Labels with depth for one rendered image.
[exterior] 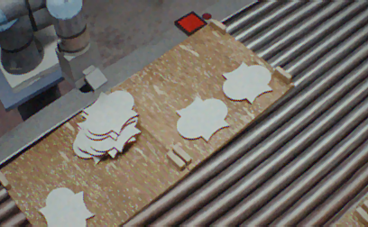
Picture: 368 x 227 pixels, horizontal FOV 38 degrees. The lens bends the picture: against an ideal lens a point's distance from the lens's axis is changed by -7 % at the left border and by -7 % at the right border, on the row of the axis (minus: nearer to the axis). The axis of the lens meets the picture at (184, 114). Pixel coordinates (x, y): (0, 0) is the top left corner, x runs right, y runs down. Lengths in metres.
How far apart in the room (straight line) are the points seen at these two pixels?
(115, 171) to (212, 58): 0.46
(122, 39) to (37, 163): 1.64
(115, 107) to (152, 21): 1.69
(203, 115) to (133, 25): 1.65
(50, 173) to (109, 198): 0.19
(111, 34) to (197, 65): 1.49
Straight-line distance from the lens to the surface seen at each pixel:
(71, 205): 1.45
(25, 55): 1.78
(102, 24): 3.19
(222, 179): 1.48
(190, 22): 1.81
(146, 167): 1.49
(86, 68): 1.36
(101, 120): 1.49
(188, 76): 1.65
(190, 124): 1.54
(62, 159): 1.54
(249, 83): 1.62
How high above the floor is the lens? 2.21
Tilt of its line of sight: 54 degrees down
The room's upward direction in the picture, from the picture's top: 4 degrees counter-clockwise
